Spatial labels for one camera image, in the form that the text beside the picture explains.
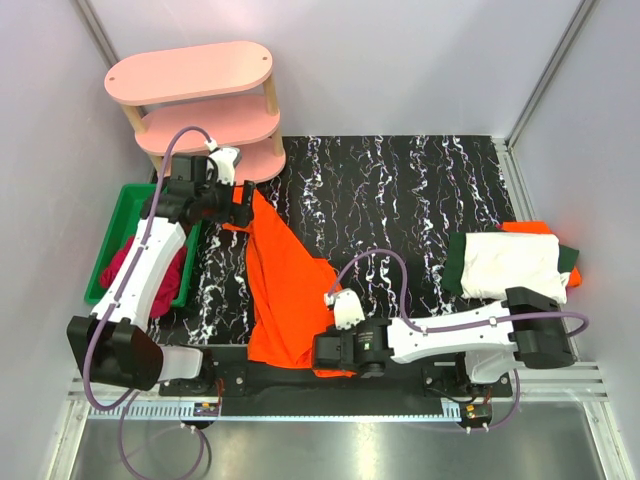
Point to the folded dark green t-shirt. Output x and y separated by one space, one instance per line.
454 265

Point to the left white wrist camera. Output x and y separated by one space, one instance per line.
221 165

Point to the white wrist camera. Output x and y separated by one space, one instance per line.
221 165
346 307

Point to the green plastic bin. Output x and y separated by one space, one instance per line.
123 224

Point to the orange connector box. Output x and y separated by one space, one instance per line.
207 409
477 415

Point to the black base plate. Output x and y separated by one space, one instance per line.
242 378

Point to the folded orange t-shirt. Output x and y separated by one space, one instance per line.
530 229

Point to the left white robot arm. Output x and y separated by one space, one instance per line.
111 345

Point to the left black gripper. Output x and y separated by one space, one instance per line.
247 203

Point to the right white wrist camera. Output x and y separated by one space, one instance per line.
346 307

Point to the left orange connector box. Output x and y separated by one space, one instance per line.
207 409

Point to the crumpled red t-shirt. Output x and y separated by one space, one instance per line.
170 285

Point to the aluminium frame rail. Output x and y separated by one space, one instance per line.
579 383

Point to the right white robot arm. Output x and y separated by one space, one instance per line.
523 330

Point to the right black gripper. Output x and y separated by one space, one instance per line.
320 351

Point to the pink three-tier shelf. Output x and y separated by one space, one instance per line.
227 89

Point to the right orange connector box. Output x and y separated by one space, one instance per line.
477 415

